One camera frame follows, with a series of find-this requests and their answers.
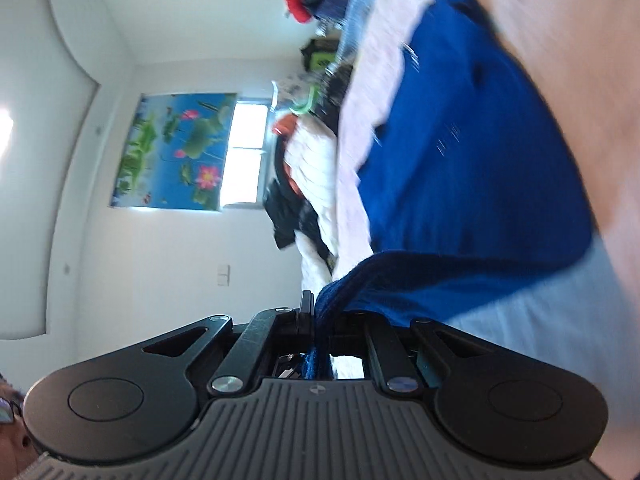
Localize heap of black clothes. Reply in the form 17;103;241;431
262;180;321;251

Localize lotus flower wall poster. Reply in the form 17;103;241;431
109;92;237;211

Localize blue beaded sweater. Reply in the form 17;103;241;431
302;0;601;381

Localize black and green bag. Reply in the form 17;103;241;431
300;37;342;73

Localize person's head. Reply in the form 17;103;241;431
0;375;41;478

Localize eyeglasses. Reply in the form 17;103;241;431
0;394;23;427

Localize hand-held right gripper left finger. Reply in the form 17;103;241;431
142;290;317;397

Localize window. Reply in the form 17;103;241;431
220;100;271;209

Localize floral pillow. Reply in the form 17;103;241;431
272;74;321;110

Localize light blue blanket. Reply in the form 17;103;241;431
345;0;387;28

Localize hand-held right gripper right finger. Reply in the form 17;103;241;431
327;311;497;397

